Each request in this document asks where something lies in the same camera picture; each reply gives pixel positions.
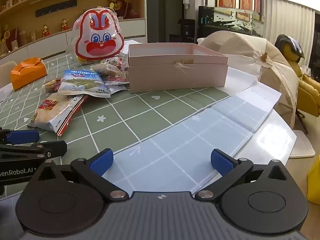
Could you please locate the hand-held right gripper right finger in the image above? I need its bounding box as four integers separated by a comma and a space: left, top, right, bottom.
194, 149, 288, 202

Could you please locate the pink cardboard box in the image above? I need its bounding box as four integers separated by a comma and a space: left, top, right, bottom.
127, 42, 229, 93

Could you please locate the wooden wall shelf unit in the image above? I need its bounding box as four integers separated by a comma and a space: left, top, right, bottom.
0, 0, 147, 58

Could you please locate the dark cloth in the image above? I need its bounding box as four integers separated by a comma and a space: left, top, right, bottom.
275, 34, 305, 60

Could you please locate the yellow bin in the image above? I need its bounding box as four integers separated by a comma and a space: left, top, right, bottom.
307, 155, 320, 204

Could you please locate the red white snack packet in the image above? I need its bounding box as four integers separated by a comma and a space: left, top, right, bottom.
27, 92, 89, 137

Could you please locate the black water dispenser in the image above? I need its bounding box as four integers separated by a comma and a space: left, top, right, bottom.
177, 19, 197, 43

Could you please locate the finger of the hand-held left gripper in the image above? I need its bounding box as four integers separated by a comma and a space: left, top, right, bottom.
0, 128, 40, 146
0, 141, 68, 159

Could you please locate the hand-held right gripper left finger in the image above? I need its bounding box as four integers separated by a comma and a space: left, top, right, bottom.
30, 149, 129, 202

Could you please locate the glass fish tank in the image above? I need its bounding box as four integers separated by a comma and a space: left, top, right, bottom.
199, 0, 266, 38

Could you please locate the green grid tablecloth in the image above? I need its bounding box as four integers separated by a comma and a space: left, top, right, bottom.
0, 39, 233, 188

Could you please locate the small orange brown snack packet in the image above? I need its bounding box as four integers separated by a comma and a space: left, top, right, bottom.
44, 78, 62, 92

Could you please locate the beige covered chair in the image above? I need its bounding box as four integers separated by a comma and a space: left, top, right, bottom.
197, 30, 299, 128

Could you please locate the clear packet of beige snacks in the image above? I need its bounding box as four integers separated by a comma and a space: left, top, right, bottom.
90, 62, 129, 78

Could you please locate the rabbit-shaped snack bag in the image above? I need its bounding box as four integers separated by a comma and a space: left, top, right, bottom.
72, 6, 125, 62

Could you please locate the white floor mat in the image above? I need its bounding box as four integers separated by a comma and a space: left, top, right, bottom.
290, 129, 315, 158

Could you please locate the yellow chair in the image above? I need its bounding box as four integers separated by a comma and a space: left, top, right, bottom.
281, 47, 320, 118

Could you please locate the blue cartoon-face snack packet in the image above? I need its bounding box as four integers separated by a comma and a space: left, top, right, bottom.
57, 70, 111, 98

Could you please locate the orange tissue box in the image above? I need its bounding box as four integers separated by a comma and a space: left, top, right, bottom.
10, 57, 48, 91

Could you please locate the black wall hook rail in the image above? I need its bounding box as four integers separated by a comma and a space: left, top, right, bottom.
35, 0, 77, 17

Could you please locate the small red white packet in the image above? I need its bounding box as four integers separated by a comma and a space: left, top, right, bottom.
104, 76, 130, 90

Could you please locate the white curtain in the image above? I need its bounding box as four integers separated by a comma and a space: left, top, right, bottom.
265, 0, 315, 63

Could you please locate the beige dining chair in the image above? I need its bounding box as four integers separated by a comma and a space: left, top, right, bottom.
0, 61, 18, 88

